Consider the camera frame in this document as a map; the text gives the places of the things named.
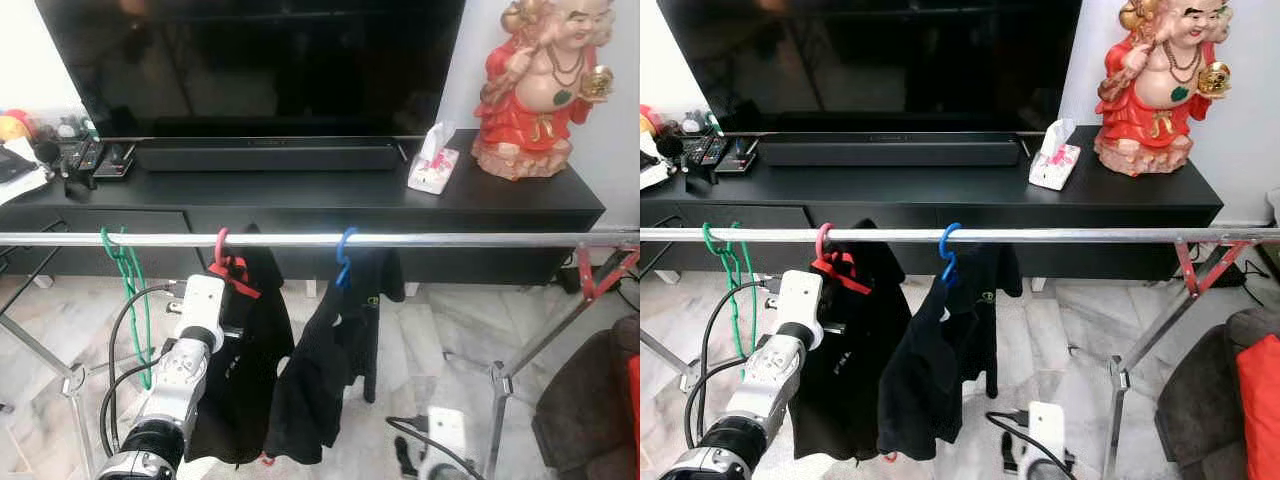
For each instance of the black garment with red stripes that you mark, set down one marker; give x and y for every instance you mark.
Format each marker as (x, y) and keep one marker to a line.
(850, 380)
(245, 380)

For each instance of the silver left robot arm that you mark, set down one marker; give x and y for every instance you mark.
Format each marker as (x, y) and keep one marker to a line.
(765, 385)
(175, 390)

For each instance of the blue plastic hanger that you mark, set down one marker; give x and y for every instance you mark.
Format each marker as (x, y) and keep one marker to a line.
(344, 268)
(949, 265)

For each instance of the plain black garment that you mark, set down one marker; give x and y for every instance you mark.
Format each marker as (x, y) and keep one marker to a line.
(940, 380)
(320, 380)

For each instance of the dark grey fabric sofa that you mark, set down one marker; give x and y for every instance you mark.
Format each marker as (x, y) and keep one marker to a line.
(585, 410)
(1200, 400)

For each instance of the silver metal clothes rack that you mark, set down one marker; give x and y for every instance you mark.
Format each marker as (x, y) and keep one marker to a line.
(1060, 235)
(440, 239)

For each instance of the black power adapter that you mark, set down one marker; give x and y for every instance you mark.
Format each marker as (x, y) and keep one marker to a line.
(1232, 277)
(570, 278)

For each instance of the black TV cabinet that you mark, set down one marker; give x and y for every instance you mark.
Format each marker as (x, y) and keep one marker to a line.
(300, 205)
(920, 200)

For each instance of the white pink tissue box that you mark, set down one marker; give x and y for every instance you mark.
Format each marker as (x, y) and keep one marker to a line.
(433, 172)
(1055, 168)

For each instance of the black soundbar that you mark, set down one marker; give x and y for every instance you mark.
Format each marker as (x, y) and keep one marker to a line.
(890, 149)
(270, 153)

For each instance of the red laughing Buddha statue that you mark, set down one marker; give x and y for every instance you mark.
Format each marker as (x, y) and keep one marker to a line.
(535, 110)
(1155, 105)

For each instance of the white paper stack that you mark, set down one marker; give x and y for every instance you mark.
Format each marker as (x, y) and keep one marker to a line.
(652, 172)
(22, 190)

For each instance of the orange round doll figurine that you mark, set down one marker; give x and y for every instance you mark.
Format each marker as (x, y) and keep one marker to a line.
(12, 128)
(646, 122)

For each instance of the black flat television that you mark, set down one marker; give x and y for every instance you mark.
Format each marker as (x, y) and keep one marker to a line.
(250, 60)
(870, 60)

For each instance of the black pouch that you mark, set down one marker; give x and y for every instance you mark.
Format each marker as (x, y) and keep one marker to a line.
(12, 168)

